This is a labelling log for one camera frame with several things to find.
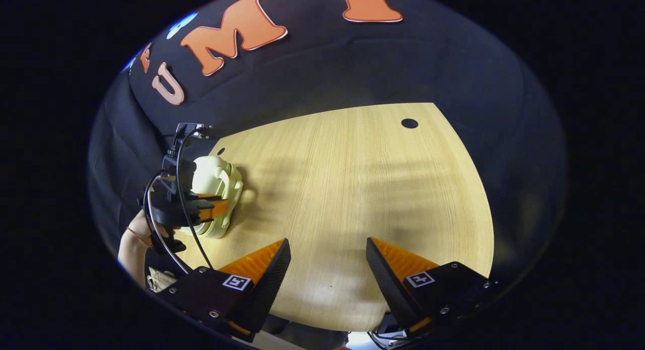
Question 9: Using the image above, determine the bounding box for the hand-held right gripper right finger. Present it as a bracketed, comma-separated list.
[365, 237, 500, 342]

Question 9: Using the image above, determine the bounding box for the beige cloth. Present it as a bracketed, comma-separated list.
[147, 267, 178, 293]

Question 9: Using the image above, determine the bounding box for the black cable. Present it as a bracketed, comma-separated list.
[143, 128, 214, 275]

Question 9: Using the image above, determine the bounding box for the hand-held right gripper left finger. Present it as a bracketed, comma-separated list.
[160, 238, 292, 343]

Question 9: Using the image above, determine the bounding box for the black backdrop cloth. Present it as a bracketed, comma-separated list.
[87, 0, 569, 290]

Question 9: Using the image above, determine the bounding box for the cream suitcase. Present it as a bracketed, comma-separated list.
[180, 155, 244, 239]

